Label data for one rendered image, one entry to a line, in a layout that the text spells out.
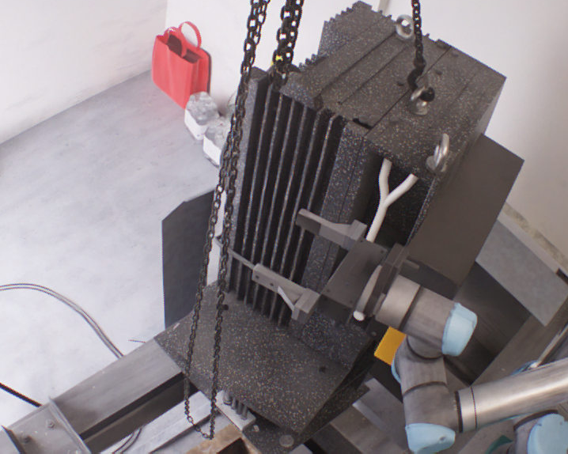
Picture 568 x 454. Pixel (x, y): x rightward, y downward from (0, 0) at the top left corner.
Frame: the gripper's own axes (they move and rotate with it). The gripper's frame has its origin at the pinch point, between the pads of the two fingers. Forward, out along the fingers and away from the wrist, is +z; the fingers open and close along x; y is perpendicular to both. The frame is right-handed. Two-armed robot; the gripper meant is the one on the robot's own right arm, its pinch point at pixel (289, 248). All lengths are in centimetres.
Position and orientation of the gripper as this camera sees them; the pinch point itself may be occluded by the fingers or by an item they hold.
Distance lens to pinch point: 98.3
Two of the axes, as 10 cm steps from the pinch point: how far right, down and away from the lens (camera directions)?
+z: -8.7, -4.3, 2.5
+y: -1.4, 6.9, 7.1
